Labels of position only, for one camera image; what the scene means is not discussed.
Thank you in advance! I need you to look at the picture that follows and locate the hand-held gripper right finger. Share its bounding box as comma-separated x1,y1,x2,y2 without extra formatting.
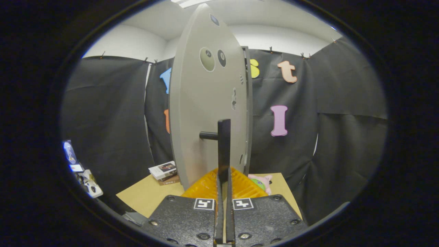
226,167,308,247

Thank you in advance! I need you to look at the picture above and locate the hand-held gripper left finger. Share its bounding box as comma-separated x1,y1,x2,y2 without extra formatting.
140,167,225,247

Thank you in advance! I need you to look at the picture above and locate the grey shoe cabinet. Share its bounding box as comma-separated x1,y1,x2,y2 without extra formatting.
241,46,254,176

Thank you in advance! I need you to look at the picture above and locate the pink and green plush toy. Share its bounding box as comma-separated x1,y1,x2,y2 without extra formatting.
248,174,273,195

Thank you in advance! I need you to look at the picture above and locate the stack of books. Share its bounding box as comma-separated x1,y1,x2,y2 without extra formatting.
148,161,181,186

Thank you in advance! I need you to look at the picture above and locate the white printed box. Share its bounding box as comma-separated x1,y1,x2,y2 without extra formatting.
77,169,104,199

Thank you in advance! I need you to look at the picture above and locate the black backdrop cloth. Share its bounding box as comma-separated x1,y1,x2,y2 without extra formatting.
61,36,389,227

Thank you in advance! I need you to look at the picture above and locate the long ceiling light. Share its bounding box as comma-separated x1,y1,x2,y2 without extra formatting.
171,0,215,9

